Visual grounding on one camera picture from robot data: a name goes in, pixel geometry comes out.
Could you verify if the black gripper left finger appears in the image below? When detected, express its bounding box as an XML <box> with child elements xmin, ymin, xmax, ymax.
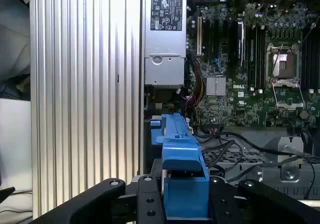
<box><xmin>29</xmin><ymin>175</ymin><xmax>166</xmax><ymax>224</ymax></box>

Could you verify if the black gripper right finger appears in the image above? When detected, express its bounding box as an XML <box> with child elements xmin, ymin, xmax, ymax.
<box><xmin>208</xmin><ymin>177</ymin><xmax>320</xmax><ymax>224</ymax></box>

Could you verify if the hard disk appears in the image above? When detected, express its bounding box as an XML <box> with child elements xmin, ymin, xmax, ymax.
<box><xmin>156</xmin><ymin>113</ymin><xmax>210</xmax><ymax>221</ymax></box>

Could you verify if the black RAM slot bank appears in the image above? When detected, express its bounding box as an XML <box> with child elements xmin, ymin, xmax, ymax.
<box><xmin>248</xmin><ymin>25</ymin><xmax>266</xmax><ymax>94</ymax></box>
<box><xmin>301</xmin><ymin>27</ymin><xmax>320</xmax><ymax>94</ymax></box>

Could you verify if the black expansion slot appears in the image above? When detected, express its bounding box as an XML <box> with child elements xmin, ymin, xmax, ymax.
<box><xmin>213</xmin><ymin>18</ymin><xmax>221</xmax><ymax>60</ymax></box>
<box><xmin>204</xmin><ymin>18</ymin><xmax>211</xmax><ymax>57</ymax></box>

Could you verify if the white expansion slot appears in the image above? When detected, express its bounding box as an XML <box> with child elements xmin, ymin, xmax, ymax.
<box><xmin>196</xmin><ymin>15</ymin><xmax>203</xmax><ymax>56</ymax></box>

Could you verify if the grey PC case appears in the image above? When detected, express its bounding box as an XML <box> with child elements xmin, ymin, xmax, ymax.
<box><xmin>138</xmin><ymin>0</ymin><xmax>320</xmax><ymax>202</ymax></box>

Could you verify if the green motherboard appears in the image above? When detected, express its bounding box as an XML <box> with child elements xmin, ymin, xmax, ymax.
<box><xmin>186</xmin><ymin>0</ymin><xmax>320</xmax><ymax>129</ymax></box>

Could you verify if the silver chipset heatsink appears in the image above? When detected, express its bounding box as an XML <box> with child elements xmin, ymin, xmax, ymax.
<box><xmin>206</xmin><ymin>76</ymin><xmax>227</xmax><ymax>97</ymax></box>

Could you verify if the metal socket cover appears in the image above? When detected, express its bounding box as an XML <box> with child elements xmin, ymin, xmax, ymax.
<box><xmin>271</xmin><ymin>79</ymin><xmax>305</xmax><ymax>109</ymax></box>

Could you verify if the silver power supply unit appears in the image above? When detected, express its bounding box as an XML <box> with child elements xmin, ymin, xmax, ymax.
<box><xmin>143</xmin><ymin>0</ymin><xmax>188</xmax><ymax>86</ymax></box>

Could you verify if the blue board connector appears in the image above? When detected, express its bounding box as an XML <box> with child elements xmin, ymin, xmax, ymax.
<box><xmin>212</xmin><ymin>56</ymin><xmax>225</xmax><ymax>74</ymax></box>

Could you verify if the CPU socket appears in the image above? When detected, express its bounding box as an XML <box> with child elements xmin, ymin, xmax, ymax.
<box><xmin>265</xmin><ymin>42</ymin><xmax>302</xmax><ymax>80</ymax></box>

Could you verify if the thin metal locking lever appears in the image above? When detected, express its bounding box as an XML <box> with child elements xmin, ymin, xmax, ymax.
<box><xmin>301</xmin><ymin>20</ymin><xmax>320</xmax><ymax>44</ymax></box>
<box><xmin>272</xmin><ymin>43</ymin><xmax>284</xmax><ymax>70</ymax></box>

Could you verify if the black graphics card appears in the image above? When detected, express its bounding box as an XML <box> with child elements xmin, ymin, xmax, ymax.
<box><xmin>234</xmin><ymin>18</ymin><xmax>247</xmax><ymax>67</ymax></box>

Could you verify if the thick black case cable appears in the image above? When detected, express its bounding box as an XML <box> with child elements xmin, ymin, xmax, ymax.
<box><xmin>193</xmin><ymin>130</ymin><xmax>320</xmax><ymax>160</ymax></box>

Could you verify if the coloured power wire bundle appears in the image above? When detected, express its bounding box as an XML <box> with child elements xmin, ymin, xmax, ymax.
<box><xmin>184</xmin><ymin>56</ymin><xmax>207</xmax><ymax>125</ymax></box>

